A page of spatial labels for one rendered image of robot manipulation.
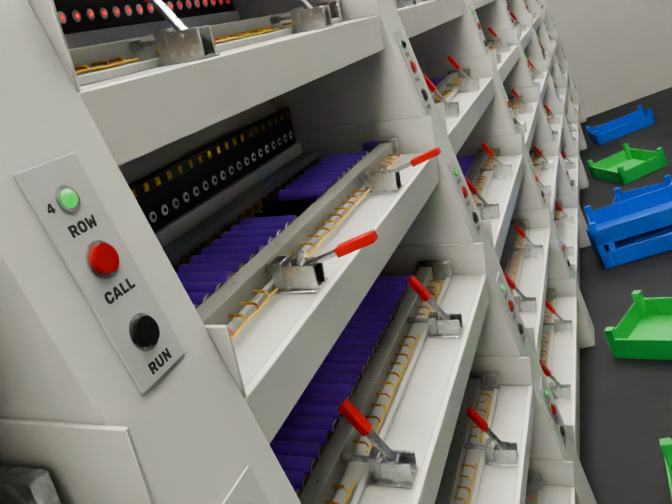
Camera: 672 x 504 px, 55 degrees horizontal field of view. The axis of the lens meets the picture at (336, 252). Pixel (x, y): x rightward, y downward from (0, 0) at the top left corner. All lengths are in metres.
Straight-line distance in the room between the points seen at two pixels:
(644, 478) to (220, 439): 1.11
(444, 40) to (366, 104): 0.70
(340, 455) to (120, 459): 0.33
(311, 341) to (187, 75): 0.21
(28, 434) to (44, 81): 0.18
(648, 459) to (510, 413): 0.49
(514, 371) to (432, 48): 0.86
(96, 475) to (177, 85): 0.25
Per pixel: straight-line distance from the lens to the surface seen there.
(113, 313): 0.34
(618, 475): 1.43
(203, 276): 0.57
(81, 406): 0.33
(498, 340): 1.04
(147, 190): 0.65
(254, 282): 0.53
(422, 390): 0.73
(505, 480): 0.91
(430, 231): 0.98
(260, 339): 0.47
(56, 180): 0.35
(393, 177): 0.76
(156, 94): 0.44
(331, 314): 0.53
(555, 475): 1.18
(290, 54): 0.63
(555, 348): 1.55
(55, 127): 0.36
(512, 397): 1.05
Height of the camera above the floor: 0.90
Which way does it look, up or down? 14 degrees down
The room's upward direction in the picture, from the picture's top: 25 degrees counter-clockwise
